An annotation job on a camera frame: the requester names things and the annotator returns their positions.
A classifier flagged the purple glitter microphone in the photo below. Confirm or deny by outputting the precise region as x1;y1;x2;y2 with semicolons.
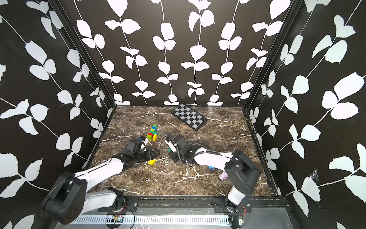
219;171;228;181

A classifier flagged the white slotted cable duct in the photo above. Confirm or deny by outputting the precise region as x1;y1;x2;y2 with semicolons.
71;215;230;226

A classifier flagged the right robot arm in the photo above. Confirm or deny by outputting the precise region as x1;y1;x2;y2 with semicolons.
165;133;261;208

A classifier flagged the black mounting rail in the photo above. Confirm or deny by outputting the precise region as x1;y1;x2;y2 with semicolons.
96;196;291;214

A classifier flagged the black white checkerboard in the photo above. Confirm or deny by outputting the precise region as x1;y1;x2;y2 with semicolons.
171;104;207;131

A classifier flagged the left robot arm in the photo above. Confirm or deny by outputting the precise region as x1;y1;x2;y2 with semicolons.
37;148;160;225

